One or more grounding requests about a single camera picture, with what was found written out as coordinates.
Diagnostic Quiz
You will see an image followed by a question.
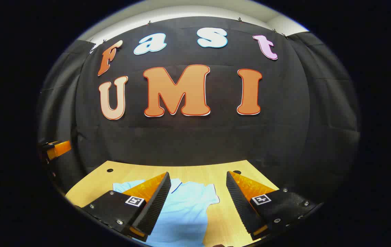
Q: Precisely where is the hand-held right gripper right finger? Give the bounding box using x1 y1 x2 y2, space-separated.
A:
225 170 324 241

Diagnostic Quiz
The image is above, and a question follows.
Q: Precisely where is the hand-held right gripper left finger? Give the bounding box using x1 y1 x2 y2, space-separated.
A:
79 172 172 242

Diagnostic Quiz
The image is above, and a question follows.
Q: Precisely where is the light blue T-shirt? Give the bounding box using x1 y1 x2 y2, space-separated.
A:
112 178 220 247

